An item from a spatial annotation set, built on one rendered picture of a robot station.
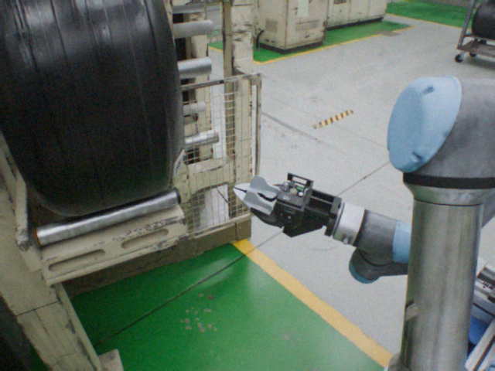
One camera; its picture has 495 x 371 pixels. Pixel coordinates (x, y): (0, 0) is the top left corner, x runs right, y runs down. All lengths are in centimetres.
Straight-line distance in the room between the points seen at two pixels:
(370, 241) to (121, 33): 54
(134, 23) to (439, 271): 56
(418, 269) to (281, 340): 124
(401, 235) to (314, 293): 121
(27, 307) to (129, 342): 70
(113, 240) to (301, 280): 121
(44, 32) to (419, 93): 51
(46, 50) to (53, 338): 90
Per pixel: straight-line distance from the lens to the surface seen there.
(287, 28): 535
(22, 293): 112
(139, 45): 62
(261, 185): 74
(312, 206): 70
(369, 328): 181
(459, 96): 46
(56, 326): 124
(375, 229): 69
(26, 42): 62
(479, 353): 110
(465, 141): 46
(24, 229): 88
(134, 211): 90
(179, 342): 172
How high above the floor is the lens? 145
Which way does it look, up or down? 36 degrees down
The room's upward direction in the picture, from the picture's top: straight up
